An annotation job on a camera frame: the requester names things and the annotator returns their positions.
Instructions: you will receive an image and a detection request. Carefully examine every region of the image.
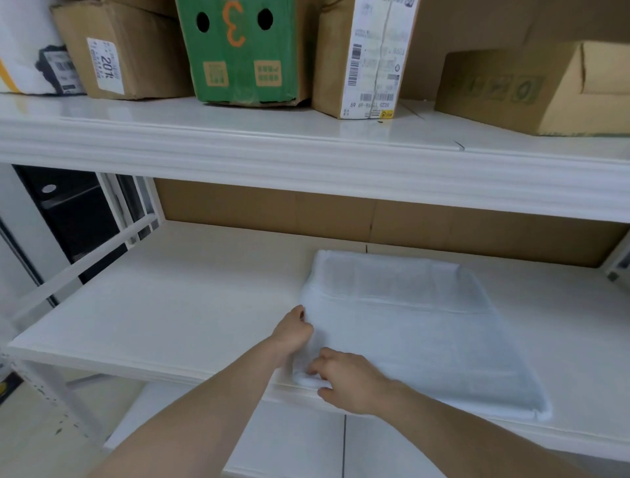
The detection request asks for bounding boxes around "white window frame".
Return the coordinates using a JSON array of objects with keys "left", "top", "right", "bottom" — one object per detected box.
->
[{"left": 96, "top": 172, "right": 166, "bottom": 250}]

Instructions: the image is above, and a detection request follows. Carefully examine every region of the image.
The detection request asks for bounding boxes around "person's right forearm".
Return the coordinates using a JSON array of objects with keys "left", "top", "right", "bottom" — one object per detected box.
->
[{"left": 383, "top": 383, "right": 599, "bottom": 478}]

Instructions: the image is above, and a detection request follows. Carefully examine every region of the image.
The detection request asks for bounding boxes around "brown cardboard back panel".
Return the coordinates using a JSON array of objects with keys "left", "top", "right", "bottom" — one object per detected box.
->
[
  {"left": 398, "top": 0, "right": 630, "bottom": 102},
  {"left": 154, "top": 178, "right": 630, "bottom": 269}
]

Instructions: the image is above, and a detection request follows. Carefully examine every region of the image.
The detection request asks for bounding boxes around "green cardboard box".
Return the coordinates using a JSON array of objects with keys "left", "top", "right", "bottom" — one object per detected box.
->
[{"left": 175, "top": 0, "right": 316, "bottom": 108}]

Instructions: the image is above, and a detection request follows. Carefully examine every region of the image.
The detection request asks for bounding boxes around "person's right hand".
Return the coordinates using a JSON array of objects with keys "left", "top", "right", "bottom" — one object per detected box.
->
[{"left": 307, "top": 347, "right": 410, "bottom": 417}]

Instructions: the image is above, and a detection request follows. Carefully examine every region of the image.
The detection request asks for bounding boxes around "person's left hand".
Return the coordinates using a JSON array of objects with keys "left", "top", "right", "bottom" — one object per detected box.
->
[{"left": 268, "top": 305, "right": 315, "bottom": 368}]

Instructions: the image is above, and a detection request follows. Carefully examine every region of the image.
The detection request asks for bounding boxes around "black drawer cabinet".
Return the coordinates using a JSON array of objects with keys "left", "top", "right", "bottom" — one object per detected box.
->
[{"left": 12, "top": 165, "right": 130, "bottom": 286}]

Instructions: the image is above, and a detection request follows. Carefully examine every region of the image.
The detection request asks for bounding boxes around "brown box with white label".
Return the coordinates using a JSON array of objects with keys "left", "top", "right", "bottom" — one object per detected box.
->
[{"left": 51, "top": 0, "right": 196, "bottom": 101}]

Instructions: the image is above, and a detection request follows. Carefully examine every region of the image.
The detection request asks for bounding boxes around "blue white absorbent pad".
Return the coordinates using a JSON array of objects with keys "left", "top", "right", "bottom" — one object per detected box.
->
[{"left": 291, "top": 250, "right": 553, "bottom": 422}]

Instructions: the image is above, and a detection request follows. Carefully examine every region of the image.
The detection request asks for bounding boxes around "person's left forearm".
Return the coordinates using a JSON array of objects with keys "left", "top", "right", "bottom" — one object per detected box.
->
[{"left": 91, "top": 339, "right": 291, "bottom": 478}]

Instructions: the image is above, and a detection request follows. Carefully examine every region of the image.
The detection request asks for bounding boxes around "small brown cardboard box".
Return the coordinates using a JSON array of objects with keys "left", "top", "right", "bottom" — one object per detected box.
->
[{"left": 434, "top": 41, "right": 630, "bottom": 137}]

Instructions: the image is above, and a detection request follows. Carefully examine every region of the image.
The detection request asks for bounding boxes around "white metal shelving rack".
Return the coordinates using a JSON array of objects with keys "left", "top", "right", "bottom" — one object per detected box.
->
[{"left": 0, "top": 93, "right": 630, "bottom": 478}]

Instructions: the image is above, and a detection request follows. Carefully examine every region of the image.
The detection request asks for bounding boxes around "large plain brown cardboard box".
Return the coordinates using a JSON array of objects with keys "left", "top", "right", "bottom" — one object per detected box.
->
[{"left": 113, "top": 0, "right": 179, "bottom": 20}]

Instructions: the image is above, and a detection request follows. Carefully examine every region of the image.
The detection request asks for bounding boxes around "white foam package yellow tape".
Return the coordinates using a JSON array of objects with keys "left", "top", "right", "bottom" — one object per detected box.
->
[{"left": 0, "top": 0, "right": 87, "bottom": 97}]

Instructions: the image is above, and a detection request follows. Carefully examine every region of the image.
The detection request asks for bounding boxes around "tall box with white labels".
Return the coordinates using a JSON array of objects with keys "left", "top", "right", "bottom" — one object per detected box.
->
[{"left": 311, "top": 0, "right": 420, "bottom": 121}]

